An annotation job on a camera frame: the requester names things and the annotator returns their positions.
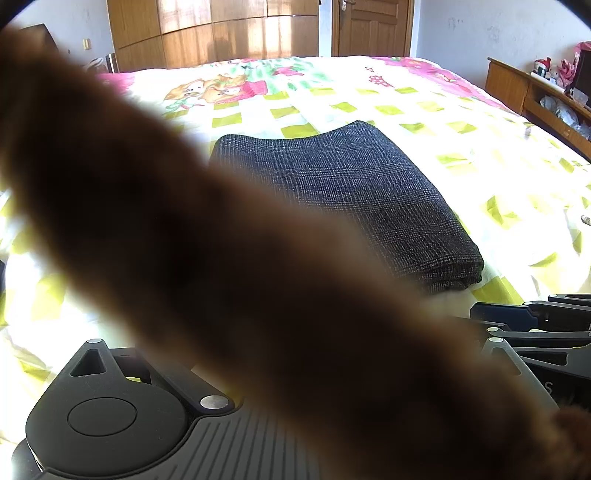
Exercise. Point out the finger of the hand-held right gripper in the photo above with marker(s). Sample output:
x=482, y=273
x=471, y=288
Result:
x=503, y=316
x=572, y=299

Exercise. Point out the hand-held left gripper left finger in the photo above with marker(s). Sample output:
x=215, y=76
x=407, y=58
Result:
x=191, y=385

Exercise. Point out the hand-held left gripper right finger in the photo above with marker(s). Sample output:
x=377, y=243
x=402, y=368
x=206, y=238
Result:
x=505, y=357

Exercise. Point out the dark grey plaid pants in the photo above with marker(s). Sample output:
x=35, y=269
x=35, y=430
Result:
x=351, y=184

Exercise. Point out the person's brown sleeved forearm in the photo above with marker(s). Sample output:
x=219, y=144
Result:
x=254, y=300

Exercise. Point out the printed checkered duvet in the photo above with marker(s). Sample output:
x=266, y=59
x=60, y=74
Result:
x=461, y=152

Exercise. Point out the white plastic bag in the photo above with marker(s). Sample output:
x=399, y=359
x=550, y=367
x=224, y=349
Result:
x=558, y=110

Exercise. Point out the wooden shelf cabinet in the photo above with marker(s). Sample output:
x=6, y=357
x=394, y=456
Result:
x=508, y=83

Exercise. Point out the plush toys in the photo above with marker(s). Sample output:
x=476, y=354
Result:
x=561, y=64

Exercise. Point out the wooden door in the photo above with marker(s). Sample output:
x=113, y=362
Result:
x=374, y=27

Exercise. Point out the wooden wardrobe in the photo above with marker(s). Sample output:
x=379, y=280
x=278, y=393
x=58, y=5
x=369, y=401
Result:
x=207, y=32

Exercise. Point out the dark wooden headboard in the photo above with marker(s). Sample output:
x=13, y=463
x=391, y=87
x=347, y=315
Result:
x=39, y=34

